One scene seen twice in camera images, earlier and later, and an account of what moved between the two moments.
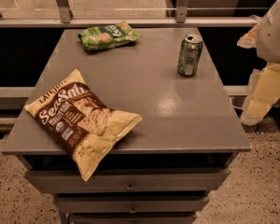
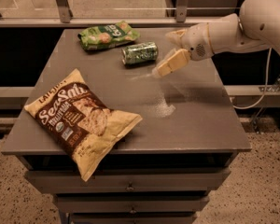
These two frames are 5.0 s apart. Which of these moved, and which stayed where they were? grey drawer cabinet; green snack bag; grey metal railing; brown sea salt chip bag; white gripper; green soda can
Moved: green soda can; white gripper
Stayed: grey drawer cabinet; grey metal railing; brown sea salt chip bag; green snack bag
